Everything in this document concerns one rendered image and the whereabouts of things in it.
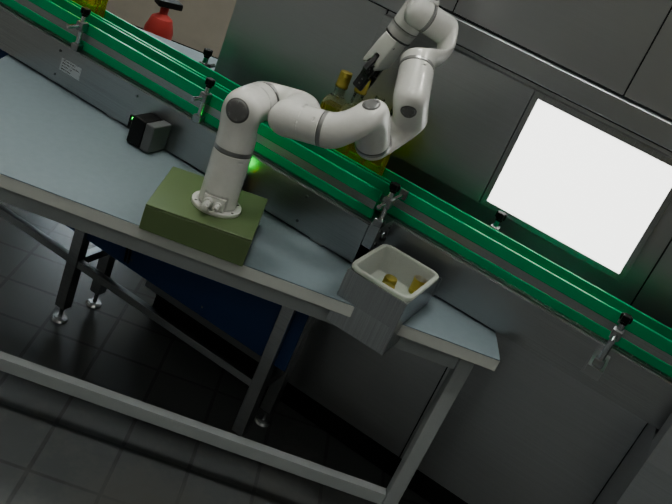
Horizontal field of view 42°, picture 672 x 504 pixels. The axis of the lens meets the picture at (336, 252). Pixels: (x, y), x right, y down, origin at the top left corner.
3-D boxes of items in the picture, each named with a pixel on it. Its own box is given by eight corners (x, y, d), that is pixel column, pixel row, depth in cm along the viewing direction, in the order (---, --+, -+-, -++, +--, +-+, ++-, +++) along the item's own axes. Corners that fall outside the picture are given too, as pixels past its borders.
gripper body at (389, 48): (398, 22, 229) (373, 55, 235) (382, 23, 221) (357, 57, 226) (418, 41, 228) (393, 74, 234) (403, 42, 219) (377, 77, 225)
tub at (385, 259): (428, 302, 228) (442, 274, 224) (395, 329, 209) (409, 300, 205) (373, 268, 233) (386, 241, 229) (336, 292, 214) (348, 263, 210)
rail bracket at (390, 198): (398, 219, 234) (417, 178, 228) (372, 233, 219) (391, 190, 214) (389, 213, 235) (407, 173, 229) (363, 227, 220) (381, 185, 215)
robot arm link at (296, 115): (319, 111, 193) (342, 99, 207) (223, 84, 199) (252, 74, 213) (312, 152, 197) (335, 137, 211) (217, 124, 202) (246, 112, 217)
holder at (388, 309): (434, 297, 233) (446, 273, 229) (394, 330, 209) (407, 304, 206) (381, 264, 237) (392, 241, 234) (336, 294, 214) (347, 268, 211)
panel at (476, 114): (623, 279, 230) (691, 166, 215) (621, 282, 227) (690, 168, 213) (343, 123, 255) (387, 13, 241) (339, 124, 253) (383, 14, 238)
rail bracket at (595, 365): (599, 378, 219) (644, 306, 210) (585, 404, 205) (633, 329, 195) (582, 367, 221) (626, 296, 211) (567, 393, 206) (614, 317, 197)
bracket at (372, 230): (386, 242, 235) (396, 220, 232) (371, 251, 227) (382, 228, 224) (375, 236, 236) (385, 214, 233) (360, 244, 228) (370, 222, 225)
